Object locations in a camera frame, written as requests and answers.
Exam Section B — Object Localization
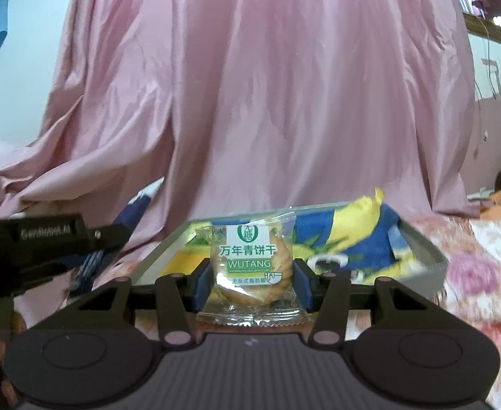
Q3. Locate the green white biscuit packet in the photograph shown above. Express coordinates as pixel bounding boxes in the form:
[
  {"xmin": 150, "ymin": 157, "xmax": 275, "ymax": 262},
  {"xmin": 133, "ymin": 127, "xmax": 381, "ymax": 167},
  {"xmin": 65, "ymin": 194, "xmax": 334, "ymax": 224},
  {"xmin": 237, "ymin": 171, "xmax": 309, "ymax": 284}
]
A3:
[{"xmin": 196, "ymin": 212, "xmax": 310, "ymax": 328}]

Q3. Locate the blue yellow tray liner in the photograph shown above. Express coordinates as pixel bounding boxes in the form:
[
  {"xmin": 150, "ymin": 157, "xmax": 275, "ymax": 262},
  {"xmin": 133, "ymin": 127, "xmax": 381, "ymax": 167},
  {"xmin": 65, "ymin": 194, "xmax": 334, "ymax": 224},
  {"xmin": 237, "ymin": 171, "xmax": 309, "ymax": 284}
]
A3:
[{"xmin": 159, "ymin": 187, "xmax": 425, "ymax": 283}]

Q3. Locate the grey snack tray box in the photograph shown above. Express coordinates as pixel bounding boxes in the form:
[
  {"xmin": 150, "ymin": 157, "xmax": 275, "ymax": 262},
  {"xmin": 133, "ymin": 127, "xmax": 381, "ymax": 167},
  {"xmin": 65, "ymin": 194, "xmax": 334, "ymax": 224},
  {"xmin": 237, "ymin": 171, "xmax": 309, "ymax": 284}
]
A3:
[{"xmin": 130, "ymin": 202, "xmax": 448, "ymax": 296}]

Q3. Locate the floral bed quilt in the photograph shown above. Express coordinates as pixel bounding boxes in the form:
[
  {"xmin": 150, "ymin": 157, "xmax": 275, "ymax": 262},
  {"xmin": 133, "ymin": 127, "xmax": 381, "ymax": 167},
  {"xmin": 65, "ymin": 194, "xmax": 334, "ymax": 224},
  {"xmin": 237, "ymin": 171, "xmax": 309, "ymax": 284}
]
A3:
[{"xmin": 14, "ymin": 216, "xmax": 501, "ymax": 409}]

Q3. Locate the pink satin curtain cloth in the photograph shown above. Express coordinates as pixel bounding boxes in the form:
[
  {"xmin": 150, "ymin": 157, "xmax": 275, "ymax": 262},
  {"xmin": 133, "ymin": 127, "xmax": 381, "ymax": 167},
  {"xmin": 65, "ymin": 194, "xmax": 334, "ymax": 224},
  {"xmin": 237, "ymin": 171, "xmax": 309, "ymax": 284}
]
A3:
[{"xmin": 0, "ymin": 0, "xmax": 479, "ymax": 239}]

